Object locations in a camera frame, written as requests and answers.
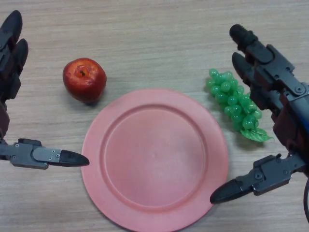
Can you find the green grape bunch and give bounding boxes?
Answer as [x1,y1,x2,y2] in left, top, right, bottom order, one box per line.
[205,68,275,144]

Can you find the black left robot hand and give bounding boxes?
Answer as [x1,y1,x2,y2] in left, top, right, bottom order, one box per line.
[0,10,90,170]

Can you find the red apple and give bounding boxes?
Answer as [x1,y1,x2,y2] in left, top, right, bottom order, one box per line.
[62,57,107,104]

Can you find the pink round plate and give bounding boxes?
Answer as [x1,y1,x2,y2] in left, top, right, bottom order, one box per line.
[81,88,229,232]

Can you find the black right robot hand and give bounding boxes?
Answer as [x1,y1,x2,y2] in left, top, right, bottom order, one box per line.
[210,24,309,205]

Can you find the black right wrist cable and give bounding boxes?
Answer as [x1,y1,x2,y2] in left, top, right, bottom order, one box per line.
[303,177,309,219]

